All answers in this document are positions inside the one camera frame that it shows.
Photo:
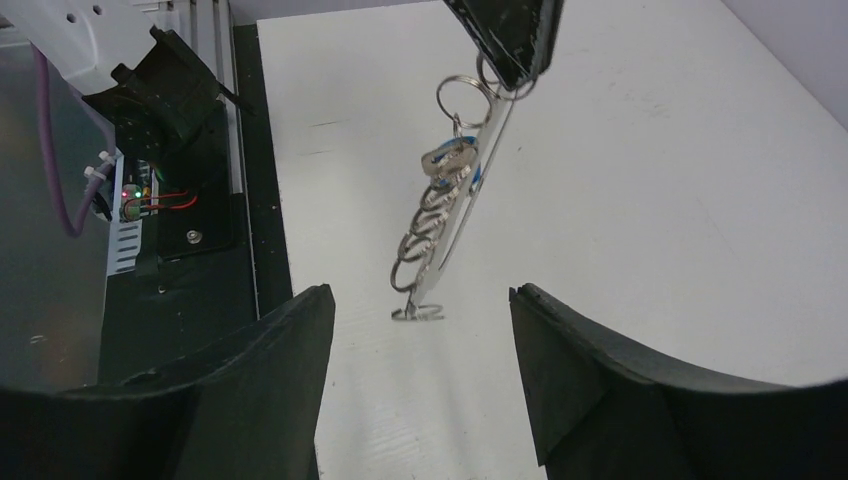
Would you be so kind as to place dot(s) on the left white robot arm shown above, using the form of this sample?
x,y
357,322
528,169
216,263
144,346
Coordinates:
x,y
162,97

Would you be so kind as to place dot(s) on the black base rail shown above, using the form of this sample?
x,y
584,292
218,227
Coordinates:
x,y
185,305

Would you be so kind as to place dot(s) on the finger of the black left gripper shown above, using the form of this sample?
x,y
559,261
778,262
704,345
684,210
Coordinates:
x,y
516,37

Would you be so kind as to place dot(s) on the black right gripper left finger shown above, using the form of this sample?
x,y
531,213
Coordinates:
x,y
243,407

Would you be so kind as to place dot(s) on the left white slotted bracket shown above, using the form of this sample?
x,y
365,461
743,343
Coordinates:
x,y
124,237

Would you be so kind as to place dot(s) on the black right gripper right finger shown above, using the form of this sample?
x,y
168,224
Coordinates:
x,y
604,406

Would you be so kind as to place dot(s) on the blue capped silver key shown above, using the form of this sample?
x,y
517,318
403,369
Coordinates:
x,y
449,158

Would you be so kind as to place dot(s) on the left green circuit board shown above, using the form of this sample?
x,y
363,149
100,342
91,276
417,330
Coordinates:
x,y
139,185

